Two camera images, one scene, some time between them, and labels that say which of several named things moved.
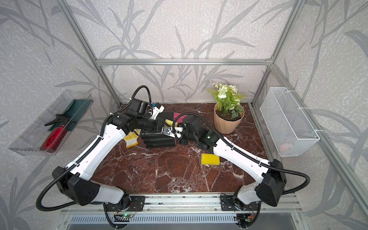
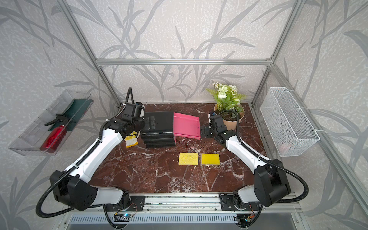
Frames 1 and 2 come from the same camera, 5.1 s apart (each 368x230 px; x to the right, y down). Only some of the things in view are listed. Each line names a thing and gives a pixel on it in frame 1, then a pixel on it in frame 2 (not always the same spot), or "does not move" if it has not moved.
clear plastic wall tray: x=50 y=131 does not move
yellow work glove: x=131 y=139 does not move
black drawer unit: x=158 y=140 does not move
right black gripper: x=182 y=142 → x=206 y=129
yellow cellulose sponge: x=170 y=122 → x=188 y=158
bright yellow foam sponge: x=210 y=159 does not move
